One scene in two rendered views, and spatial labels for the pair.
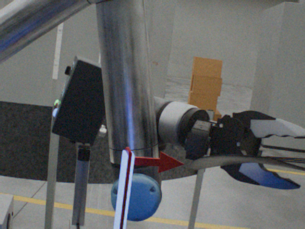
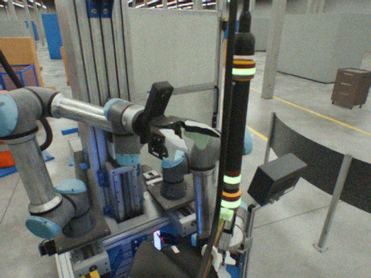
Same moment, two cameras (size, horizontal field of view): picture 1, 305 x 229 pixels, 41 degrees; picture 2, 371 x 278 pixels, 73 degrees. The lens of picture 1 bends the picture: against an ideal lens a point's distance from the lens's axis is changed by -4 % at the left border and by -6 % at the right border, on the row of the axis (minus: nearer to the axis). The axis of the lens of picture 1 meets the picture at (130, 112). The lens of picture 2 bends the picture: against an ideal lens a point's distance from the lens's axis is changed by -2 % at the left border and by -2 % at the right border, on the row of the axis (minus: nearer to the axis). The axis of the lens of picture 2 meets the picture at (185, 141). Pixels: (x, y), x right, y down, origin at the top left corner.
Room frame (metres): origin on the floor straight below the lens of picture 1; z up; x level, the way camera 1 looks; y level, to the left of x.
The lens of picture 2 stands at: (0.26, -0.68, 1.87)
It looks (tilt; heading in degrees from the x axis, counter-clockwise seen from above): 25 degrees down; 66
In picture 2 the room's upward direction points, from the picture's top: straight up
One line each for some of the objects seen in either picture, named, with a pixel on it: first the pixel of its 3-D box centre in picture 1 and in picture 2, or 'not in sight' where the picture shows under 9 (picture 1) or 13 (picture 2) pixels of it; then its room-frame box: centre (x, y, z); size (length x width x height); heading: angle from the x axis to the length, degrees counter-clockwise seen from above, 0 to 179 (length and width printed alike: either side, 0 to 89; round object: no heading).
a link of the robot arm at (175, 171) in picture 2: not in sight; (174, 164); (0.67, 0.39, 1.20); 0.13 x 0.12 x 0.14; 176
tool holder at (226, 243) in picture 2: not in sight; (226, 223); (0.50, -0.35, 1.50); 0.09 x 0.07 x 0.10; 45
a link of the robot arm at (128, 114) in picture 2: not in sight; (138, 120); (0.40, -0.07, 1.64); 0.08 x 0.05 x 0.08; 20
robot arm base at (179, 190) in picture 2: not in sight; (173, 183); (0.67, 0.39, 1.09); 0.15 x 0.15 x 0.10
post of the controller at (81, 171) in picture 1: (80, 186); (250, 221); (0.97, 0.10, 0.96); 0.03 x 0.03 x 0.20; 10
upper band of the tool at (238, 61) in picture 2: not in sight; (240, 69); (0.50, -0.35, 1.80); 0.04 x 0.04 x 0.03
